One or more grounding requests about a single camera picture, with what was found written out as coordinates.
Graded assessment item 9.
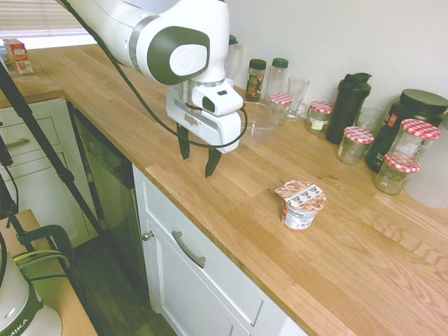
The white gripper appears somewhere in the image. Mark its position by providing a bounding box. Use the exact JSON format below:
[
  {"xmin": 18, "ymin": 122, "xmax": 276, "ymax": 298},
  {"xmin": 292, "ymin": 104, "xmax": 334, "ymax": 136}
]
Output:
[{"xmin": 165, "ymin": 85, "xmax": 244, "ymax": 179}]

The cereal cup with foil lid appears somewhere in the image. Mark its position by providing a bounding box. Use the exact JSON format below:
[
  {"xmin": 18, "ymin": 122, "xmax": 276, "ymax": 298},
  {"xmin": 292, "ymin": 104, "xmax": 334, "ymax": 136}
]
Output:
[{"xmin": 274, "ymin": 179, "xmax": 328, "ymax": 231}]

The clear plastic rectangular container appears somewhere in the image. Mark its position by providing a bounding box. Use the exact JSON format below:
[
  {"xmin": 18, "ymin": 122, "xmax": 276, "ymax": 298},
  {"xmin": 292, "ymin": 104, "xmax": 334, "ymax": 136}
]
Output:
[{"xmin": 241, "ymin": 100, "xmax": 277, "ymax": 148}]

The spice jar with dark lid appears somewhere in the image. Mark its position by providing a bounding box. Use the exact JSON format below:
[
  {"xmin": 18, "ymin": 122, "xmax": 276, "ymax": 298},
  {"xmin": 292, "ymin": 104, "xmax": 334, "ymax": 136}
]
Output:
[{"xmin": 245, "ymin": 58, "xmax": 267, "ymax": 102}]

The dark dishwasher front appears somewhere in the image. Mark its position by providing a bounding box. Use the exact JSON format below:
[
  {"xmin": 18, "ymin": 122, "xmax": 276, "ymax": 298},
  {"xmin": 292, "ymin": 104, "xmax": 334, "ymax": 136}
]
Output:
[{"xmin": 68, "ymin": 101, "xmax": 150, "ymax": 291}]

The unlabelled jar red checkered lid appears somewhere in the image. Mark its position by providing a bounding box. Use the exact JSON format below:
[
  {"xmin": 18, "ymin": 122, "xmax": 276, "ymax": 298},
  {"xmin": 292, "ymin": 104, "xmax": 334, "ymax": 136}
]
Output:
[{"xmin": 267, "ymin": 92, "xmax": 293, "ymax": 126}]

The clear canister with green lid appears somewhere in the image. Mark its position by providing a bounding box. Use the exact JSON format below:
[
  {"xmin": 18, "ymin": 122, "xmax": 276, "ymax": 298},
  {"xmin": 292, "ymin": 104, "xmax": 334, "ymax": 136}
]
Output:
[{"xmin": 227, "ymin": 34, "xmax": 245, "ymax": 90}]

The clear bottle with green cap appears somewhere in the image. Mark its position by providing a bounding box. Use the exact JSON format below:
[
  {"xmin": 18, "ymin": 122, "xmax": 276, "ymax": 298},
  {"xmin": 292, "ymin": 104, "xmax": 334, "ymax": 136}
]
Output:
[{"xmin": 265, "ymin": 57, "xmax": 290, "ymax": 97}]

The white drawer front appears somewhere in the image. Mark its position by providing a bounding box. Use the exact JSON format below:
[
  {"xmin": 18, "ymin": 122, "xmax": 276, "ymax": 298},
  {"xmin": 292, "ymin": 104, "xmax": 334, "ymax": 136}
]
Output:
[{"xmin": 134, "ymin": 167, "xmax": 265, "ymax": 326}]

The labelled jar red checkered lid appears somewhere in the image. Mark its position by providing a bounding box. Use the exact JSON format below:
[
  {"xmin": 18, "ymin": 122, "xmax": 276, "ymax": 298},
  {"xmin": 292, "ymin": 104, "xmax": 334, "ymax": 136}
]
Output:
[{"xmin": 305, "ymin": 100, "xmax": 334, "ymax": 135}]

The black shaker bottle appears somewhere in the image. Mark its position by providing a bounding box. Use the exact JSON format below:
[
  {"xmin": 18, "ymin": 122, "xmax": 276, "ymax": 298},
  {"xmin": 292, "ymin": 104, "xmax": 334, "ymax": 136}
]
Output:
[{"xmin": 324, "ymin": 72, "xmax": 372, "ymax": 145}]

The glass jar red checkered lid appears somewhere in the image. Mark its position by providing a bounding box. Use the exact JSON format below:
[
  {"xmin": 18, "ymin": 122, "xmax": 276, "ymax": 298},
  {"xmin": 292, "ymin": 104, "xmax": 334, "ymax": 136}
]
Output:
[
  {"xmin": 387, "ymin": 118, "xmax": 442, "ymax": 168},
  {"xmin": 335, "ymin": 125, "xmax": 375, "ymax": 165}
]

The white cabinet with drawers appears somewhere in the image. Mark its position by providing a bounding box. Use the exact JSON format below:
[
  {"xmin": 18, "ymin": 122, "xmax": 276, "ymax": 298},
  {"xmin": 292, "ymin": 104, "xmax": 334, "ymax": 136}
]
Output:
[{"xmin": 0, "ymin": 97, "xmax": 99, "ymax": 246}]

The dark green clamp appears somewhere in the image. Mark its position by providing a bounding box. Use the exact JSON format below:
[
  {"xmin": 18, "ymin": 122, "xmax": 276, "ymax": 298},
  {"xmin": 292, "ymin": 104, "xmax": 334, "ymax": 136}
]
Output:
[{"xmin": 17, "ymin": 223, "xmax": 76, "ymax": 281}]

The clear drinking glass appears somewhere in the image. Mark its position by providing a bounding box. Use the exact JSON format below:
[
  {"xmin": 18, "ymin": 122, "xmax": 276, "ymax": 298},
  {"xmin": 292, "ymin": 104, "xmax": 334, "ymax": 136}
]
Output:
[{"xmin": 353, "ymin": 107, "xmax": 386, "ymax": 136}]

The faceted jar red checkered lid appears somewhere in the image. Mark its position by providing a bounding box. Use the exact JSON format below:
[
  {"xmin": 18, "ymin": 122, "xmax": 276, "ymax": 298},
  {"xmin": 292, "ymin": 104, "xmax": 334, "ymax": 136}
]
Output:
[{"xmin": 372, "ymin": 153, "xmax": 421, "ymax": 196}]

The orange and white carton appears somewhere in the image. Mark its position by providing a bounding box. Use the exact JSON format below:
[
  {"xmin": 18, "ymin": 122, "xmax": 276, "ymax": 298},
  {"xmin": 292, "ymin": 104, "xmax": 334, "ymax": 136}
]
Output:
[{"xmin": 1, "ymin": 38, "xmax": 35, "ymax": 76}]

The white window blind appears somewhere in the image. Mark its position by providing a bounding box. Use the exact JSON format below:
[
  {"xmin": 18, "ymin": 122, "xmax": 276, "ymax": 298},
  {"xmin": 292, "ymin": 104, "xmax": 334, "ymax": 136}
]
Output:
[{"xmin": 0, "ymin": 0, "xmax": 130, "ymax": 36}]

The black protein powder tub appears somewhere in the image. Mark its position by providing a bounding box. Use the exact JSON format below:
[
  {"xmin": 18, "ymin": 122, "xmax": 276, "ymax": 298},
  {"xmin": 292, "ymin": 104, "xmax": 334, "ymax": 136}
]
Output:
[{"xmin": 363, "ymin": 88, "xmax": 448, "ymax": 174}]

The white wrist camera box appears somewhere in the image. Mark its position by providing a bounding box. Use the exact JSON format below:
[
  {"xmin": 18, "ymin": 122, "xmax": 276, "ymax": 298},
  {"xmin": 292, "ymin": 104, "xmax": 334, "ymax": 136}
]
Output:
[{"xmin": 191, "ymin": 83, "xmax": 245, "ymax": 117}]

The silver drawer handle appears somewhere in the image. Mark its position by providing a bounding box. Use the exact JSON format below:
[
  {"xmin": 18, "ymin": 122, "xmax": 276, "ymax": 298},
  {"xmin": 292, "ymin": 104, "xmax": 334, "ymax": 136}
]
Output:
[{"xmin": 171, "ymin": 230, "xmax": 207, "ymax": 270}]

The tall glass mug with handle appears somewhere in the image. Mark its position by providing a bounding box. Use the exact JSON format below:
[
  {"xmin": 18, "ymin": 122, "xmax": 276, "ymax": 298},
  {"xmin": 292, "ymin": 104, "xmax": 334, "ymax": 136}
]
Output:
[{"xmin": 283, "ymin": 76, "xmax": 311, "ymax": 123}]

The brushed metal cabinet handle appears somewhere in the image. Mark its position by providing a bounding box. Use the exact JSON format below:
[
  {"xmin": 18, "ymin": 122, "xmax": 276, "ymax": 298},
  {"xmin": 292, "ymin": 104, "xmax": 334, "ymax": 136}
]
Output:
[{"xmin": 3, "ymin": 138, "xmax": 31, "ymax": 150}]

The black camera tripod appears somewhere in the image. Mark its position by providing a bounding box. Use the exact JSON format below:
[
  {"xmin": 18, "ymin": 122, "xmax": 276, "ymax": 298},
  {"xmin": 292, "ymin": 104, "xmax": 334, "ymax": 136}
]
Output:
[{"xmin": 0, "ymin": 59, "xmax": 108, "ymax": 239}]

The light green cable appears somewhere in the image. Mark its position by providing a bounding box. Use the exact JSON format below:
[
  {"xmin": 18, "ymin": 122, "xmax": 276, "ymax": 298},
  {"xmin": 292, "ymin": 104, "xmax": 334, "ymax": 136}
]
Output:
[{"xmin": 13, "ymin": 248, "xmax": 67, "ymax": 271}]

